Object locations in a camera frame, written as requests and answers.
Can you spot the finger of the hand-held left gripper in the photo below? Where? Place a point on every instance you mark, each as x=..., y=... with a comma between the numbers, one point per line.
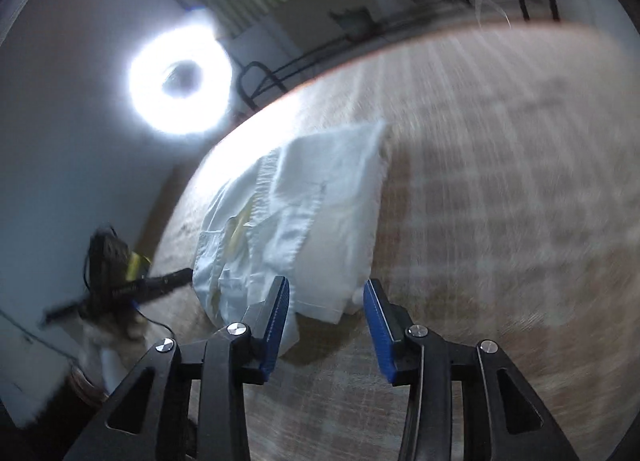
x=167, y=282

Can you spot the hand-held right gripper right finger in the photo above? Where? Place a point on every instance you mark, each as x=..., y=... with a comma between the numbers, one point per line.
x=380, y=336

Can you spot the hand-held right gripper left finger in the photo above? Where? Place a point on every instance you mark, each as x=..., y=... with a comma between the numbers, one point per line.
x=275, y=331

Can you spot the green plant pot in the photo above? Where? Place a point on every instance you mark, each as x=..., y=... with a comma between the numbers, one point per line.
x=352, y=21

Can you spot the beige checked bed blanket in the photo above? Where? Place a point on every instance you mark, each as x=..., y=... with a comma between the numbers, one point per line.
x=500, y=191

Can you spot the white long-sleeved shirt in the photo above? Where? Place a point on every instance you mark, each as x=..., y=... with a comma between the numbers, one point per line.
x=320, y=221

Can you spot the yellow tape strip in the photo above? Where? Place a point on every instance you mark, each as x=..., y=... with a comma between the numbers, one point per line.
x=136, y=266

